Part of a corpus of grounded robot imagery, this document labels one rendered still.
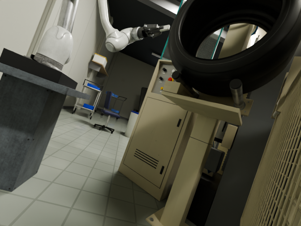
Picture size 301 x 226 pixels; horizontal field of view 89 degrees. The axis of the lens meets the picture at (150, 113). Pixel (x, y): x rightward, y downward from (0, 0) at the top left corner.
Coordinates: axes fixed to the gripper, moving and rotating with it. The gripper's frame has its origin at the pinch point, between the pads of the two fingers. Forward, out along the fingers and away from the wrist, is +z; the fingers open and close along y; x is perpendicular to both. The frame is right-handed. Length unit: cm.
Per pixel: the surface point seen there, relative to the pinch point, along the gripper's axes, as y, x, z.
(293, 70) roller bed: 19, 23, 70
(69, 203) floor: -17, 122, -27
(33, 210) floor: -35, 121, -29
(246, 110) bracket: 24, 45, 53
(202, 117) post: 26, 53, 29
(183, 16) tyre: -12.4, 6.1, 19.4
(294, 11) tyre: -12, 15, 64
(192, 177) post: 26, 92, 30
